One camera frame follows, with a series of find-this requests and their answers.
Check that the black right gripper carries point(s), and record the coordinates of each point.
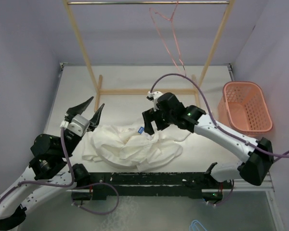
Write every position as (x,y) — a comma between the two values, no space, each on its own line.
(150,116)

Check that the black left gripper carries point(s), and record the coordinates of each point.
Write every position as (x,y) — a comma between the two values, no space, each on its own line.
(78,109)

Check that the white dress shirt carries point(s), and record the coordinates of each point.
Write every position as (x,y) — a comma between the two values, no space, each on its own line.
(130,147)

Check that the pink wire hanger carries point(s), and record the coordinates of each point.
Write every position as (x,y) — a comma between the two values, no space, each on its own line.
(164,26)

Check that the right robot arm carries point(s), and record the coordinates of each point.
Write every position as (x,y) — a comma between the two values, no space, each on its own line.
(253,164)

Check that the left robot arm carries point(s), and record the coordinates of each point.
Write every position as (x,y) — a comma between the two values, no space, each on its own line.
(50,171)

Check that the wooden clothes rack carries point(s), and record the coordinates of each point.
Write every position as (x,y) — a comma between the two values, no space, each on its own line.
(98,84)

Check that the pink plastic basket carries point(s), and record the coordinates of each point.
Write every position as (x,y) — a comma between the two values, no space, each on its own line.
(243,108)

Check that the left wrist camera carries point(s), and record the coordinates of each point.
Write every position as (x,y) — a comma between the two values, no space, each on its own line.
(78,125)

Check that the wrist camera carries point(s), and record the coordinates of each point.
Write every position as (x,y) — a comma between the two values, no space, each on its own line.
(153,96)
(78,125)

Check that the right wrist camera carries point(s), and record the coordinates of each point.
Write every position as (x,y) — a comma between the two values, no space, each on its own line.
(153,96)

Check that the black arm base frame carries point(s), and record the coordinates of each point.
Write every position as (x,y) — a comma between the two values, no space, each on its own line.
(194,185)

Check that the blue wire hanger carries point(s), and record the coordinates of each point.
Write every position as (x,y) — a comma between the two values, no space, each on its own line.
(196,226)

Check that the aluminium table rail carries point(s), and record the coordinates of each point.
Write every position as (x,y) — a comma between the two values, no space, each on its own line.
(268,181)

